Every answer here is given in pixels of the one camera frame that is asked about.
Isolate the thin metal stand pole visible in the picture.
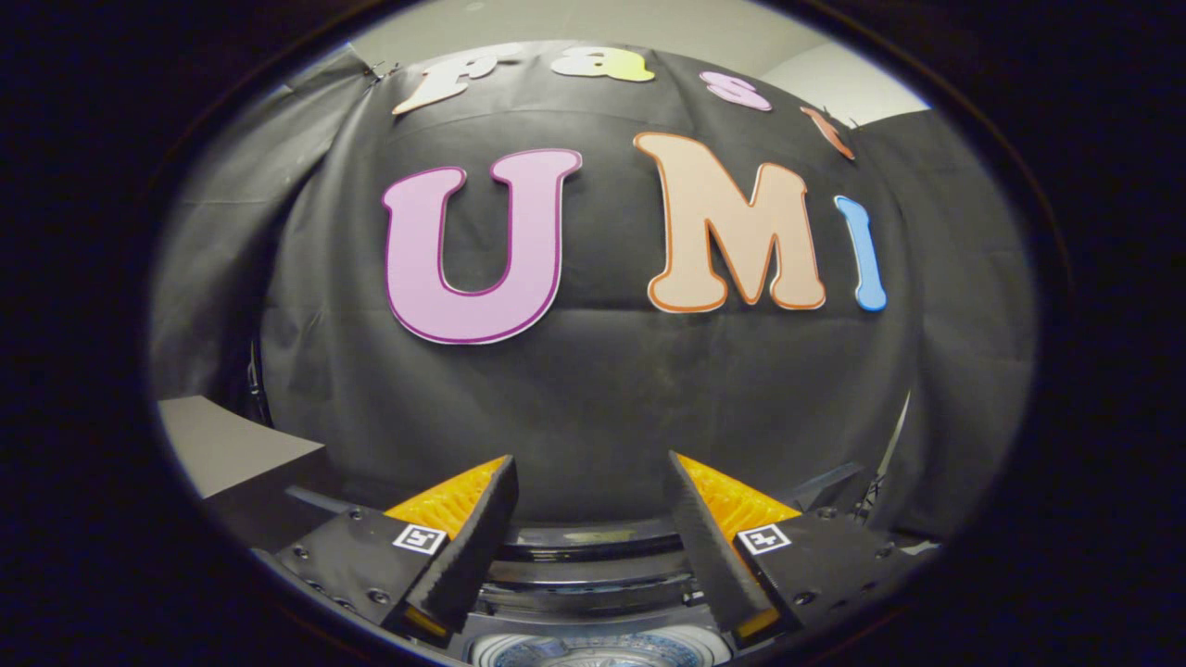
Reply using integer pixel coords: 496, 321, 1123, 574
874, 389, 915, 487

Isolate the black backdrop cloth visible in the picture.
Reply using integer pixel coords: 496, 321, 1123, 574
146, 41, 1039, 540

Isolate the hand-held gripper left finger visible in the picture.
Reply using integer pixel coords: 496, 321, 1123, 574
252, 453, 520, 650

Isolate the grey cabinet with white door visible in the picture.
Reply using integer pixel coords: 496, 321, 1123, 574
156, 395, 346, 553

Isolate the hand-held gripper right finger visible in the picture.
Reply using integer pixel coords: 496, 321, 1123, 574
666, 450, 929, 649

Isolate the dark grey washing machine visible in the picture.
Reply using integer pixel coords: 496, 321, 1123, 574
461, 607, 744, 667

